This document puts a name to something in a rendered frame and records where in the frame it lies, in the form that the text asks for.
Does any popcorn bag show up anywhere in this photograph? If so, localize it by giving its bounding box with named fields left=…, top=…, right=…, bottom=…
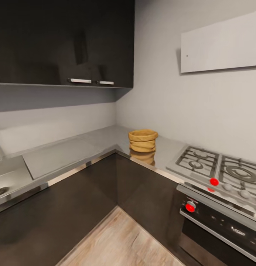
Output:
left=128, top=129, right=158, bottom=153

